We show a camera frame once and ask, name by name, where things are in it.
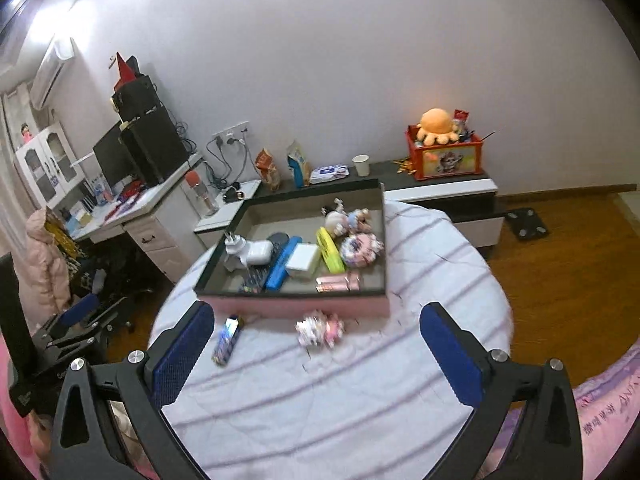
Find orange octopus plush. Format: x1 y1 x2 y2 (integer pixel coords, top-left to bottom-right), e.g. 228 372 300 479
416 107 460 143

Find white wall socket strip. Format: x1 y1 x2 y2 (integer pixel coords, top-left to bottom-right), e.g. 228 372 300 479
210 120 251 146

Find white desk with drawers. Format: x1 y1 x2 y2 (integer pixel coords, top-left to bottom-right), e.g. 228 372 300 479
65 152 206 286

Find orange snack bag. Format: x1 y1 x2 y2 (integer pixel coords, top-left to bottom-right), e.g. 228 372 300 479
255 147 281 192

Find red printed toy box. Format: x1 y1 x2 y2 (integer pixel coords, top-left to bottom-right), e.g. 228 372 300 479
405 125 490 182

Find wet wipes pack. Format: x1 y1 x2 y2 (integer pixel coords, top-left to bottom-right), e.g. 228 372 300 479
309 164 350 184

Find black computer tower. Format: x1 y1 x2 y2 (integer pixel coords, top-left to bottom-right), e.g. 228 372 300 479
119 107 190 186

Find blue plastic case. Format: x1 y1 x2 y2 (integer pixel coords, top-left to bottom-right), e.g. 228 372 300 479
264 235 303 292

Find blue and gold slim box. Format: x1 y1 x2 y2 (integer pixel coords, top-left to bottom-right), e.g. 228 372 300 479
211 315 244 366

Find round pink block toy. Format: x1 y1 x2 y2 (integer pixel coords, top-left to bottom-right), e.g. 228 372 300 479
339 232 385 270

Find pig doll figure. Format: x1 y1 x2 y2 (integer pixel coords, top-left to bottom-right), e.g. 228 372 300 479
324 210 351 237

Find black power cables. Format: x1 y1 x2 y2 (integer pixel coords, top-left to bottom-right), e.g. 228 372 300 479
205 132 251 191

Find blue standing package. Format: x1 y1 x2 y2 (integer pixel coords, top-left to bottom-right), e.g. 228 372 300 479
286 141 310 188

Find dark remote control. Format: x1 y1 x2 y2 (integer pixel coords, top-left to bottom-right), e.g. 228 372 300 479
239 264 270 295

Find pink padded coat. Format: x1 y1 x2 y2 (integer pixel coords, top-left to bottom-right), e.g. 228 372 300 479
25 207 71 328

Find white air conditioner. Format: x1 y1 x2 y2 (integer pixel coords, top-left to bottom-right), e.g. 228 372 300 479
29 35 76 110

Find black bathroom scale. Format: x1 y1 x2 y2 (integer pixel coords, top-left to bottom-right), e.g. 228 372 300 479
502 208 550 242

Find white rectangular charger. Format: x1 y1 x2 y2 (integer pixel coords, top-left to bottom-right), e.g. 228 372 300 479
286 243 322 279

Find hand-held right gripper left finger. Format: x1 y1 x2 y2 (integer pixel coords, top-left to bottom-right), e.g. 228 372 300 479
50 301 216 480

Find yellow plastic case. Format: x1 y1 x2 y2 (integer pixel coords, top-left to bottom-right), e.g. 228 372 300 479
315 227 346 275

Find blue and pink doll figure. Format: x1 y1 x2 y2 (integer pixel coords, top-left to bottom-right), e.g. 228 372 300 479
347 207 373 233

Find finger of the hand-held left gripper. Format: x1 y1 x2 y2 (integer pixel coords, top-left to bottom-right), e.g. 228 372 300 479
47 292 101 333
32 325 110 362

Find black computer monitor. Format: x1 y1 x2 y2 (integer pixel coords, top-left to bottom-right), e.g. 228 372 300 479
92 122 146 188

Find pink printed quilt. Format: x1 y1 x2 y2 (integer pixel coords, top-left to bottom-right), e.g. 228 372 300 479
505 340 640 480

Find low white black cabinet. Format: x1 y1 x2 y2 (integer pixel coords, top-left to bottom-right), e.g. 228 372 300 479
192 159 505 251

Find pink box with black rim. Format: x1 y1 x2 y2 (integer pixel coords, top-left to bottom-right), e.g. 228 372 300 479
194 177 392 320

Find clear bottle with orange cap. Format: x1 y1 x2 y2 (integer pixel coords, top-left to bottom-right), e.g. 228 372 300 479
185 170 220 218

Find white plug adapter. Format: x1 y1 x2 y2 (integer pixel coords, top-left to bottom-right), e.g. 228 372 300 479
222 230 249 273

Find light window curtain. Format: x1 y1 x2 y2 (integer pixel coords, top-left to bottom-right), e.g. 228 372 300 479
0 90 31 256

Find white glass-door cabinet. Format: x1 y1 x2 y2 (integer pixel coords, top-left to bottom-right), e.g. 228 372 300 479
12 126 86 211

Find black box on tower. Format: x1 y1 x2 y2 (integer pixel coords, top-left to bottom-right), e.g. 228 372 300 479
111 74 166 122

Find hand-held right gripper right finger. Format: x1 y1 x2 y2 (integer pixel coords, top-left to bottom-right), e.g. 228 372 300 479
419 302 585 480

